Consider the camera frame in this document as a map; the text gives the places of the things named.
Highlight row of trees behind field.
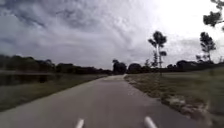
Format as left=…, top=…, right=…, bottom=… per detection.
left=111, top=58, right=224, bottom=75

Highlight grey asphalt path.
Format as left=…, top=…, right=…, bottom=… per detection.
left=0, top=74, right=204, bottom=128

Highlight tall thin-trunked tree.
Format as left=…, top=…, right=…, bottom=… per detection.
left=147, top=30, right=169, bottom=70

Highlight robot's own part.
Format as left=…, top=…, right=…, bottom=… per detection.
left=74, top=117, right=86, bottom=128
left=143, top=115, right=158, bottom=128

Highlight wide grass field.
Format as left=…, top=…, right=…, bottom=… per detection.
left=123, top=66, right=224, bottom=128

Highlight grass verge beside water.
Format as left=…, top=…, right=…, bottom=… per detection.
left=0, top=73, right=109, bottom=113

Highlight dark wood behind pond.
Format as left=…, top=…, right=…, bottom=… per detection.
left=0, top=54, right=114, bottom=75

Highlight dark pond water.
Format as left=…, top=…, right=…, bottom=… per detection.
left=0, top=71, right=64, bottom=86

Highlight tall dark tree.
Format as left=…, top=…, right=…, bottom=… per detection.
left=196, top=31, right=217, bottom=64

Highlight overhanging tree branches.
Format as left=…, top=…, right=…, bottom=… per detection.
left=202, top=0, right=224, bottom=32

